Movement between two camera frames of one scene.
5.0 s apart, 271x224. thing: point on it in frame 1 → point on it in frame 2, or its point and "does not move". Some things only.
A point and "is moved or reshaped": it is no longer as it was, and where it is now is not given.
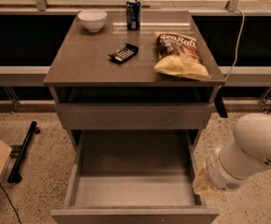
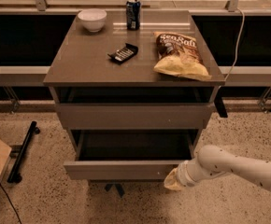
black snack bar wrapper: (125, 53) does not move
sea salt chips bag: (179, 55) does not move
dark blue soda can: (134, 14) does not move
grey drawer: (133, 176) is moved or reshaped
